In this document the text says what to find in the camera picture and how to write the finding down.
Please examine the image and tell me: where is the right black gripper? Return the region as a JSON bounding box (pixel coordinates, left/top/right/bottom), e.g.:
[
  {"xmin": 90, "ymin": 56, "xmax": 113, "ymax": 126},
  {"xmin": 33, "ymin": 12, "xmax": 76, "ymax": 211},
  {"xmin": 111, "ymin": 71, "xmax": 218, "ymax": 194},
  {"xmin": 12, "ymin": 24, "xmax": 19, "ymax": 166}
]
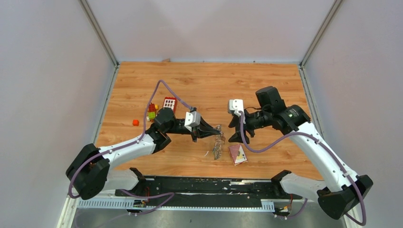
[{"xmin": 228, "ymin": 108, "xmax": 271, "ymax": 143}]

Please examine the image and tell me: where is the metal disc with keyrings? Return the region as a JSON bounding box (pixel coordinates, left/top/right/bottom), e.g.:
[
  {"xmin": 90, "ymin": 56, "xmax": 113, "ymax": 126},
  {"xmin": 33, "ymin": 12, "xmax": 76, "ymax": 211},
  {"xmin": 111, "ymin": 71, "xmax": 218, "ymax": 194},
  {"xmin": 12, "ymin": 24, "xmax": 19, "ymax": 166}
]
[{"xmin": 212, "ymin": 124, "xmax": 225, "ymax": 160}]

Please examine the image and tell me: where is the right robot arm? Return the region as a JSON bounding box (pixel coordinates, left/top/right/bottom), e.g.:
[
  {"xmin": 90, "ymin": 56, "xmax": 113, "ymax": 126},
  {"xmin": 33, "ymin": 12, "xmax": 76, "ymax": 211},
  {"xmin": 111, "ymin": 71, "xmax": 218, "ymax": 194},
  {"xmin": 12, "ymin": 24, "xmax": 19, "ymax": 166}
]
[{"xmin": 228, "ymin": 86, "xmax": 373, "ymax": 219}]

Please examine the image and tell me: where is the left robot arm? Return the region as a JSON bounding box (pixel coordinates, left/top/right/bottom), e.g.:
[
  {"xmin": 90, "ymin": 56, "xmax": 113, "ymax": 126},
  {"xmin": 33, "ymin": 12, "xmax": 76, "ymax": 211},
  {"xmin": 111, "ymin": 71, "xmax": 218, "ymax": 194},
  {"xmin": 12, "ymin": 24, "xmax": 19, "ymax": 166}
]
[{"xmin": 66, "ymin": 108, "xmax": 220, "ymax": 200}]

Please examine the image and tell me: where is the playing card box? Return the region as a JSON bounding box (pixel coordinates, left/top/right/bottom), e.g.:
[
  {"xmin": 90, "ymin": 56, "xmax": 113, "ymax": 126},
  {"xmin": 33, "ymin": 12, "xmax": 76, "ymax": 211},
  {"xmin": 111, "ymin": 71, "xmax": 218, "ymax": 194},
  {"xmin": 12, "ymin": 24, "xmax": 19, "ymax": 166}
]
[{"xmin": 228, "ymin": 144, "xmax": 248, "ymax": 166}]

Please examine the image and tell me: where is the red window brick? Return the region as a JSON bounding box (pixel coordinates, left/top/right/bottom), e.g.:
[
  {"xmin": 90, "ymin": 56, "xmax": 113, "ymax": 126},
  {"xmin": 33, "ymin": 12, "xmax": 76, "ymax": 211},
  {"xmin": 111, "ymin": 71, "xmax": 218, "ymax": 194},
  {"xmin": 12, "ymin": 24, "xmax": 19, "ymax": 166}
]
[{"xmin": 163, "ymin": 97, "xmax": 177, "ymax": 113}]

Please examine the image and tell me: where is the toy brick car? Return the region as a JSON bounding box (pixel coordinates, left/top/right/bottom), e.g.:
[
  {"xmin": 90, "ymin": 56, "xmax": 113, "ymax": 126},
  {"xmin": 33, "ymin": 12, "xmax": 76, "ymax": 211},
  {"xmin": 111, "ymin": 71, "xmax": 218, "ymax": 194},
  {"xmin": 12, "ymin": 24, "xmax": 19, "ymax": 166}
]
[{"xmin": 146, "ymin": 103, "xmax": 159, "ymax": 122}]

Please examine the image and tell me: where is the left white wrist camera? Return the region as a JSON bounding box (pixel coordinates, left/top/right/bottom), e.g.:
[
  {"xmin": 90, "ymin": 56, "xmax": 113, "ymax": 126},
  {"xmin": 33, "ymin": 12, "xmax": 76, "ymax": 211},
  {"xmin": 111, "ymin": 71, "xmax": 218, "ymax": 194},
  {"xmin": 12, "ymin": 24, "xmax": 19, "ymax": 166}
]
[{"xmin": 184, "ymin": 111, "xmax": 201, "ymax": 132}]

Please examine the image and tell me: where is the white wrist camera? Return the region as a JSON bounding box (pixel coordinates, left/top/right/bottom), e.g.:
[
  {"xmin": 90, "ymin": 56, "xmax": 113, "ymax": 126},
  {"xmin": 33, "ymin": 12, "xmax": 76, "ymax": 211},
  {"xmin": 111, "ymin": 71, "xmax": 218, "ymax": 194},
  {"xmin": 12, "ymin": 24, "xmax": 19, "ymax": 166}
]
[
  {"xmin": 184, "ymin": 111, "xmax": 201, "ymax": 132},
  {"xmin": 227, "ymin": 99, "xmax": 244, "ymax": 117}
]

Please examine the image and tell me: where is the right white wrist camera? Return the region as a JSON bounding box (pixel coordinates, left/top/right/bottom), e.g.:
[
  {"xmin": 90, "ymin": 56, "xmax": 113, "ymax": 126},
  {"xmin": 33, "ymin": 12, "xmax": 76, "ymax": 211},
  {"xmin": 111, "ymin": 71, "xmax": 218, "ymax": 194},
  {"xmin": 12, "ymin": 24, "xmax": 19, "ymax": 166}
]
[{"xmin": 227, "ymin": 99, "xmax": 244, "ymax": 117}]

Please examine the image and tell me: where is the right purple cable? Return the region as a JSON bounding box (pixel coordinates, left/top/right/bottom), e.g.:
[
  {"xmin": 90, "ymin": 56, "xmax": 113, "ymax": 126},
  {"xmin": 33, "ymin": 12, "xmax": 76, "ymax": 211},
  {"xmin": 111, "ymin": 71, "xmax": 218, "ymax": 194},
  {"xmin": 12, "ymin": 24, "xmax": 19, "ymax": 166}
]
[{"xmin": 239, "ymin": 112, "xmax": 367, "ymax": 227}]

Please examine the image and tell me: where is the purple cable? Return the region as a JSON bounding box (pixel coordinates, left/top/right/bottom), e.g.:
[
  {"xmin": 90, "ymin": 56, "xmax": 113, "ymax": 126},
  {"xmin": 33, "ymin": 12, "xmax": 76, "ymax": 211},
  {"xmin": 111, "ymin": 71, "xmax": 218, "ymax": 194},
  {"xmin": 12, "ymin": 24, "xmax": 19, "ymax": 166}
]
[
  {"xmin": 239, "ymin": 112, "xmax": 367, "ymax": 227},
  {"xmin": 68, "ymin": 79, "xmax": 197, "ymax": 200}
]

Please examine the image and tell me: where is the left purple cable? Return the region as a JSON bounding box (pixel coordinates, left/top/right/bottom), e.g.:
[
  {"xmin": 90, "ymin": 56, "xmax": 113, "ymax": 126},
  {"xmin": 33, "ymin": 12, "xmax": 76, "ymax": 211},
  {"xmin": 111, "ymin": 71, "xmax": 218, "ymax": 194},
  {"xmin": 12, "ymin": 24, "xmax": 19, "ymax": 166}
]
[{"xmin": 68, "ymin": 79, "xmax": 197, "ymax": 200}]

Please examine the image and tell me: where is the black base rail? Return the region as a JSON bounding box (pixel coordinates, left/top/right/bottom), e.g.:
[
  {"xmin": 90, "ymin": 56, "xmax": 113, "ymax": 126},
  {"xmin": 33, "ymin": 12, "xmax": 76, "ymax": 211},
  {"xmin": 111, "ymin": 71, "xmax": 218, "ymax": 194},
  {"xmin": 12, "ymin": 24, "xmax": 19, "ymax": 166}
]
[{"xmin": 130, "ymin": 176, "xmax": 303, "ymax": 208}]

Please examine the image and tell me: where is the white slotted cable duct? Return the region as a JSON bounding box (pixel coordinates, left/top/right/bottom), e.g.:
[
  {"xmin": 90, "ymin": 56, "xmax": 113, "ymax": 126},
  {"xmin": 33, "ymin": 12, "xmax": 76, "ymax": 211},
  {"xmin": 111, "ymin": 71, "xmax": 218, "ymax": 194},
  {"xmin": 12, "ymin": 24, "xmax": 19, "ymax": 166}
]
[{"xmin": 77, "ymin": 198, "xmax": 275, "ymax": 212}]

